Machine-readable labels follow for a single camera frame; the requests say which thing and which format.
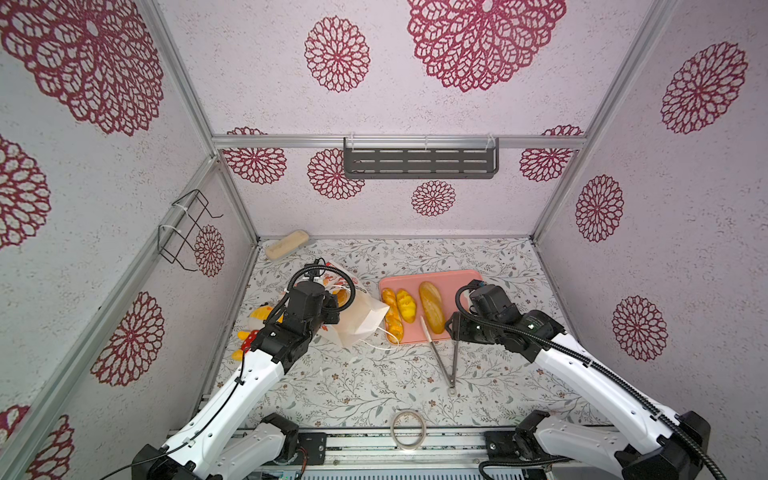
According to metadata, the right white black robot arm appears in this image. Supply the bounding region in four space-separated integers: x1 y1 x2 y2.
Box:
419 280 725 479

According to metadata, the oval fake bread loaf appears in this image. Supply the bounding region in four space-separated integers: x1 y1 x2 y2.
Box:
419 282 446 335

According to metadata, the yellow red plush toy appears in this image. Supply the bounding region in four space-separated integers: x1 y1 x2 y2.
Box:
231 304 274 362

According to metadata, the black wire wall rack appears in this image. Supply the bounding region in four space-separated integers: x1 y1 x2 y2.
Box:
156 189 226 278

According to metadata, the grey slotted wall shelf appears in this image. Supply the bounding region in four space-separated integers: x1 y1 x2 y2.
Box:
342 137 499 180

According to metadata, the pink plastic tray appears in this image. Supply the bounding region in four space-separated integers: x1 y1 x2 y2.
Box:
378 270 483 345

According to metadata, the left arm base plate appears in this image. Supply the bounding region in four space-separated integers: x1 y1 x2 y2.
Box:
262 431 328 469

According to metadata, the round fake bread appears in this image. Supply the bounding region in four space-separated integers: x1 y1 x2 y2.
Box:
334 289 350 307

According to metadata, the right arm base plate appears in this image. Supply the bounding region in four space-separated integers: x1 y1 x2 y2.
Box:
484 429 570 466

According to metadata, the clear tape roll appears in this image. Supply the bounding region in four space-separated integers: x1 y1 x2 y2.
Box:
389 410 427 452

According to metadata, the short twisted fake bread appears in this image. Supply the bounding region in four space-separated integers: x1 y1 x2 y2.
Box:
396 289 417 323

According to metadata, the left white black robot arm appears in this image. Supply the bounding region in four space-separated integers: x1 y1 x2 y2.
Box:
130 281 352 479

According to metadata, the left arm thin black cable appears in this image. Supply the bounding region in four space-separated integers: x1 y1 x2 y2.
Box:
95 353 250 480

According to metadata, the long fake bread piece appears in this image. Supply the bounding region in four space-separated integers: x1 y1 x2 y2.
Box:
381 288 404 344

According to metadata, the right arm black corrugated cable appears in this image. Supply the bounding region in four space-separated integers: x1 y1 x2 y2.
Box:
454 280 728 480

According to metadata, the white paper gift bag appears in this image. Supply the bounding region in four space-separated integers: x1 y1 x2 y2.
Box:
318 261 388 348

